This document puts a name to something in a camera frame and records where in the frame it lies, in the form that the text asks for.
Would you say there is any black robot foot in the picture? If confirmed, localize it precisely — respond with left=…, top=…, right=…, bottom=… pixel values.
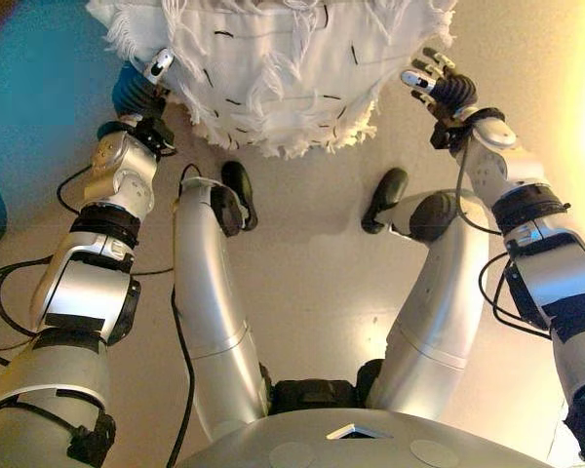
left=360, top=167, right=411, bottom=236
left=209, top=160, right=260, bottom=239

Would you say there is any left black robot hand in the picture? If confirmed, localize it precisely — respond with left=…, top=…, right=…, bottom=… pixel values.
left=110, top=46, right=176, bottom=122

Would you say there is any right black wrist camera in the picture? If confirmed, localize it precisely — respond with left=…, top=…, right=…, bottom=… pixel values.
left=429, top=119, right=463, bottom=151

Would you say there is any silver robot torso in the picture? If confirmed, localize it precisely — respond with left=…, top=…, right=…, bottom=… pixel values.
left=174, top=407, right=543, bottom=468

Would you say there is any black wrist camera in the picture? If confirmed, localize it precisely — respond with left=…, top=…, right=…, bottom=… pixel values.
left=429, top=119, right=463, bottom=151
left=135, top=116, right=177, bottom=156

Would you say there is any right silver robot leg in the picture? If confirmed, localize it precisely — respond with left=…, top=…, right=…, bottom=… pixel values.
left=369, top=189, right=492, bottom=424

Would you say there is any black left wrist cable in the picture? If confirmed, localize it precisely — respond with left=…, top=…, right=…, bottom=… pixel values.
left=56, top=163, right=95, bottom=216

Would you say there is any left silver robot leg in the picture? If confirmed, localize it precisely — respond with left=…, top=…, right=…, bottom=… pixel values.
left=171, top=175, right=270, bottom=441

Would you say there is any black robot pelvis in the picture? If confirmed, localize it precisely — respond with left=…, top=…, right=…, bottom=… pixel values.
left=259, top=358, right=385, bottom=416

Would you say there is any silver robot leg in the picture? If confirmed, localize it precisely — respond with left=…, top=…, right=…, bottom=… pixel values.
left=369, top=189, right=492, bottom=424
left=171, top=175, right=270, bottom=441

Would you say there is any right black robot foot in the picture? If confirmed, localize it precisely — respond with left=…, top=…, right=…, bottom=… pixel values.
left=360, top=167, right=411, bottom=236

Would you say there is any long black tether cable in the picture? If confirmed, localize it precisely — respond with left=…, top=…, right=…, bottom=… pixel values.
left=164, top=163, right=204, bottom=468

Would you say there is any white fringed cushion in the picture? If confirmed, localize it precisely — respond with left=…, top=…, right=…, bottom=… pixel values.
left=86, top=0, right=459, bottom=161

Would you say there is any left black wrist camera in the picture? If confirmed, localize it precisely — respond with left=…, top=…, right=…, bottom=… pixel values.
left=135, top=116, right=177, bottom=156

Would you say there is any left black robot foot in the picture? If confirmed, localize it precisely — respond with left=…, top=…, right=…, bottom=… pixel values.
left=209, top=160, right=260, bottom=239

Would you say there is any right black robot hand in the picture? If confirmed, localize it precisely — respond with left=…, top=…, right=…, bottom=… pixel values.
left=399, top=46, right=481, bottom=124

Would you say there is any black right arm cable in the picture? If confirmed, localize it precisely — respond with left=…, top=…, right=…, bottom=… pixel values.
left=455, top=145, right=553, bottom=342

